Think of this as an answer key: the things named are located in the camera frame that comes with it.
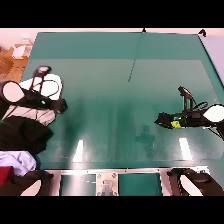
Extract light blue garment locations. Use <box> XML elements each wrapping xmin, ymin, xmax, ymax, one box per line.
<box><xmin>0</xmin><ymin>150</ymin><xmax>38</xmax><ymax>178</ymax></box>

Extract black garment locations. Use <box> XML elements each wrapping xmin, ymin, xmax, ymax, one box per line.
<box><xmin>0</xmin><ymin>114</ymin><xmax>55</xmax><ymax>156</ymax></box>

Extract red garment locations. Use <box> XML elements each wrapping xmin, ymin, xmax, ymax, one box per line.
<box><xmin>0</xmin><ymin>165</ymin><xmax>16</xmax><ymax>188</ymax></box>

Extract cardboard box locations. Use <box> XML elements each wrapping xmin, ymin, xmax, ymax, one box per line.
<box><xmin>0</xmin><ymin>42</ymin><xmax>34</xmax><ymax>83</ymax></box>

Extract black cable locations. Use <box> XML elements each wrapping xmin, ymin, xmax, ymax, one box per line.
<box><xmin>191</xmin><ymin>101</ymin><xmax>210</xmax><ymax>113</ymax></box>

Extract white shirt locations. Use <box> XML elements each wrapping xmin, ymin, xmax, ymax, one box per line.
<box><xmin>19</xmin><ymin>73</ymin><xmax>64</xmax><ymax>101</ymax></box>

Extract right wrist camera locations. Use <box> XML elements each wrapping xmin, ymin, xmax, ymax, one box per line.
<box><xmin>177</xmin><ymin>85</ymin><xmax>195</xmax><ymax>112</ymax></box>

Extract silver frame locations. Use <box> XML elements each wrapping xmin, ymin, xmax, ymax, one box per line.
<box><xmin>43</xmin><ymin>166</ymin><xmax>212</xmax><ymax>197</ymax></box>

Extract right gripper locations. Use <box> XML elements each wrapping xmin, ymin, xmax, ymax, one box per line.
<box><xmin>154</xmin><ymin>111</ymin><xmax>205</xmax><ymax>130</ymax></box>

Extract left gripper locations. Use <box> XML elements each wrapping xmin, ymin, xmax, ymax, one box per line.
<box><xmin>49</xmin><ymin>98</ymin><xmax>69</xmax><ymax>115</ymax></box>

